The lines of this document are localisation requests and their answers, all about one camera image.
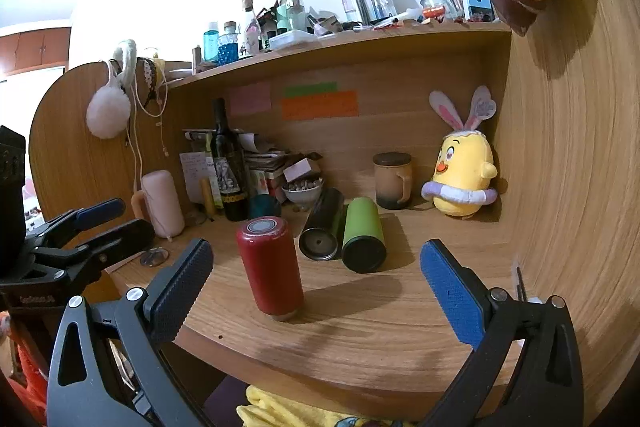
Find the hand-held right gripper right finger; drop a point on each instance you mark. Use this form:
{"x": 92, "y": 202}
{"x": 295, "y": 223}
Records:
{"x": 452, "y": 289}

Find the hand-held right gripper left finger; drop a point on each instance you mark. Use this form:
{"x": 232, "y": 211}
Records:
{"x": 181, "y": 282}

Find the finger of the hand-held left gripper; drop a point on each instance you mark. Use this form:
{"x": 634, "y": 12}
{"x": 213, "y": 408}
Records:
{"x": 100, "y": 211}
{"x": 122, "y": 237}

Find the red cylindrical bottle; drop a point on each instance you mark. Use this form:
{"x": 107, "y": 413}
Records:
{"x": 270, "y": 269}

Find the green cup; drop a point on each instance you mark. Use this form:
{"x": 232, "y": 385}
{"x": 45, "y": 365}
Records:
{"x": 362, "y": 232}

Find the teal cup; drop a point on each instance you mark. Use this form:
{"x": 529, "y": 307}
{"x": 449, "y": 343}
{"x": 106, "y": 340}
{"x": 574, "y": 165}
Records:
{"x": 264, "y": 207}

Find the black cup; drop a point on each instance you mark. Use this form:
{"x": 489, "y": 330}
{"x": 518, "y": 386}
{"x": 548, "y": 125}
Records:
{"x": 322, "y": 227}

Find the clear suction disc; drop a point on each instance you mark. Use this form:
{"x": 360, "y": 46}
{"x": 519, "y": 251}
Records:
{"x": 153, "y": 257}

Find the black pen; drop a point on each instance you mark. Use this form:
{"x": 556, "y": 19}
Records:
{"x": 520, "y": 284}

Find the yellow tube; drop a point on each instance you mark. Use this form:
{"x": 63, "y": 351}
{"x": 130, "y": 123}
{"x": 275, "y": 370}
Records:
{"x": 208, "y": 197}

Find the white paper note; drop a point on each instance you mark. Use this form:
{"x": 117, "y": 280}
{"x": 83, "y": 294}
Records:
{"x": 194, "y": 174}

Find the white fluffy earmuffs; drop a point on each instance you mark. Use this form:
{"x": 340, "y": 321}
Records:
{"x": 107, "y": 112}

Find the dark wine bottle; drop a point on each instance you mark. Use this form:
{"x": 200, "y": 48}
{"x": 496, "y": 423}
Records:
{"x": 227, "y": 177}

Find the yellow chick plush toy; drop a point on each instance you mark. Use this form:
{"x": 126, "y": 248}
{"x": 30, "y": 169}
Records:
{"x": 462, "y": 172}

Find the brown lidded mug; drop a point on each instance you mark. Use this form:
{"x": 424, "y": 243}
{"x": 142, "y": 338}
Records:
{"x": 391, "y": 182}

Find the patterned headband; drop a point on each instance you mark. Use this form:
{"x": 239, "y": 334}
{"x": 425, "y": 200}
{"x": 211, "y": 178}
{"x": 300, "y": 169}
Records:
{"x": 148, "y": 79}

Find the white bowl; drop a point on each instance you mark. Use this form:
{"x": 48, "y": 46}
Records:
{"x": 301, "y": 196}

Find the pile of papers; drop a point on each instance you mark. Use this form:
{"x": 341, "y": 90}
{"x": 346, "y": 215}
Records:
{"x": 265, "y": 157}

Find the yellow cloth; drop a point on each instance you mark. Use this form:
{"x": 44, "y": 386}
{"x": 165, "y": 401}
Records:
{"x": 280, "y": 409}

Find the small cardboard box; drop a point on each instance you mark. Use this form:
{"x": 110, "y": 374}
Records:
{"x": 301, "y": 168}

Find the orange cloth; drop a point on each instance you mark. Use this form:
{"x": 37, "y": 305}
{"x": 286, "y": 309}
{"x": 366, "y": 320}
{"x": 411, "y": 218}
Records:
{"x": 25, "y": 387}

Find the pink sticky note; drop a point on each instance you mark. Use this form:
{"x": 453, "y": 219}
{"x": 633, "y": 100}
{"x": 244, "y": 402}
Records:
{"x": 250, "y": 99}

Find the blue liquid bottle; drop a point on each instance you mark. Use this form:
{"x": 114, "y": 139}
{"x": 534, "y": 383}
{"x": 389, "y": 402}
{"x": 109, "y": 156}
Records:
{"x": 210, "y": 44}

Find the blue dotted jar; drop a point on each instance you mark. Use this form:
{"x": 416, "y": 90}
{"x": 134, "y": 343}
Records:
{"x": 229, "y": 49}

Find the orange sticky note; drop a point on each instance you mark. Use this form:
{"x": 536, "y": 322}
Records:
{"x": 320, "y": 105}

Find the green sticky note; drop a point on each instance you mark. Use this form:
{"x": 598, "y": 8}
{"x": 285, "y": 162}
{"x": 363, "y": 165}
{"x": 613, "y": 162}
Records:
{"x": 310, "y": 89}

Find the clear corked bottle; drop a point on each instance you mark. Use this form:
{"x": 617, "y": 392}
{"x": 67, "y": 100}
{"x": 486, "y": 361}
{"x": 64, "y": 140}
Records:
{"x": 250, "y": 29}

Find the white plastic tray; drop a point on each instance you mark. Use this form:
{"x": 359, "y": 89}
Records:
{"x": 292, "y": 39}

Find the mint green pump bottle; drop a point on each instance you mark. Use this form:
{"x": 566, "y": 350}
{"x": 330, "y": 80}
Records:
{"x": 283, "y": 14}

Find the clear round jar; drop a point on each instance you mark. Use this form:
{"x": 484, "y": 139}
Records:
{"x": 434, "y": 7}

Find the blue house-shaped sharpener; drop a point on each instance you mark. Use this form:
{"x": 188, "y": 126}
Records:
{"x": 478, "y": 4}

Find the wooden wall cabinet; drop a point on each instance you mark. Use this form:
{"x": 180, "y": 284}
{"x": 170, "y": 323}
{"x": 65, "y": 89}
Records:
{"x": 35, "y": 49}

